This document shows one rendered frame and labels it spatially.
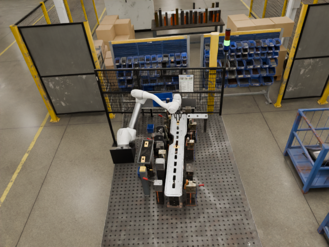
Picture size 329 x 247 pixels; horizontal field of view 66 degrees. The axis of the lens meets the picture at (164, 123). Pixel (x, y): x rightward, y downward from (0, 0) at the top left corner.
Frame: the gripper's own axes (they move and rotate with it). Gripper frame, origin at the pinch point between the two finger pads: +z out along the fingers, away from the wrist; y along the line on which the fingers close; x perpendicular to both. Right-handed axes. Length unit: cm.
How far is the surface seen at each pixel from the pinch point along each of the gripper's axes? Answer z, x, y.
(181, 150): 6, -52, 7
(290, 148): 87, 39, 179
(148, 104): 2, 41, -48
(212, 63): -55, 58, 46
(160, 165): 0, -82, -15
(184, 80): -31, 55, 7
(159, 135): -12, -45, -20
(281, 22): -35, 279, 198
